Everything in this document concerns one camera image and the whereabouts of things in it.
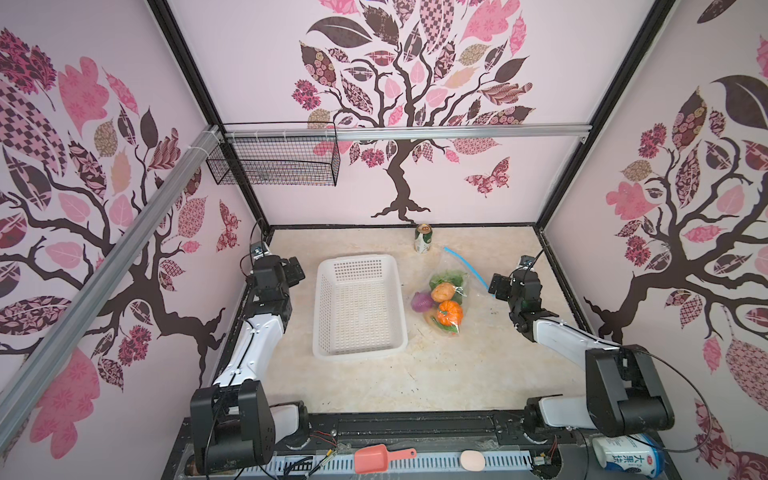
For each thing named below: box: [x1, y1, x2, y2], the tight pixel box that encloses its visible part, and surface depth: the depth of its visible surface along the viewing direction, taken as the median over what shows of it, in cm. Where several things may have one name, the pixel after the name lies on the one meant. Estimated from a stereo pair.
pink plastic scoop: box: [354, 444, 417, 474], surface depth 71 cm
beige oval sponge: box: [460, 450, 485, 472], surface depth 71 cm
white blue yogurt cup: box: [592, 433, 666, 479], surface depth 66 cm
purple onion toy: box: [411, 291, 434, 313], surface depth 91 cm
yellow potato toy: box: [431, 282, 455, 303], surface depth 88 cm
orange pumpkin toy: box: [437, 300, 463, 326], surface depth 85 cm
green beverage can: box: [414, 223, 433, 254], surface depth 109 cm
